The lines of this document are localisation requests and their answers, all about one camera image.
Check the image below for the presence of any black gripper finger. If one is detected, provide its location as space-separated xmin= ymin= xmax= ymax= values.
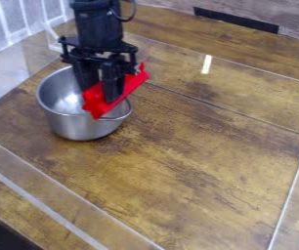
xmin=73 ymin=60 xmax=100 ymax=92
xmin=101 ymin=62 xmax=125 ymax=104

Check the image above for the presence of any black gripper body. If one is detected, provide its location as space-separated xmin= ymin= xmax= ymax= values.
xmin=59 ymin=0 xmax=139 ymax=73

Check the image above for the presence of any red rectangular block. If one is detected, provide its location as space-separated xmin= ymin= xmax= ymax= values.
xmin=83 ymin=62 xmax=149 ymax=120

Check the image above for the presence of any silver metal pot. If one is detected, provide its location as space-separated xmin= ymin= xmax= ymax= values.
xmin=35 ymin=66 xmax=133 ymax=141

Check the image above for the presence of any clear acrylic stand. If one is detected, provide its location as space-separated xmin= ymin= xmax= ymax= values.
xmin=43 ymin=22 xmax=63 ymax=53

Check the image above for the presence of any black strip on table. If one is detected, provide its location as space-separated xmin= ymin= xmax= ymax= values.
xmin=193 ymin=7 xmax=279 ymax=34

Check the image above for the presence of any clear acrylic front panel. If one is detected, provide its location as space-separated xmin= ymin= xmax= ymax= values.
xmin=0 ymin=145 xmax=164 ymax=250

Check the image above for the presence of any black cable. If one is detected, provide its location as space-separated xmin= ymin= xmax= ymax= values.
xmin=107 ymin=0 xmax=139 ymax=23

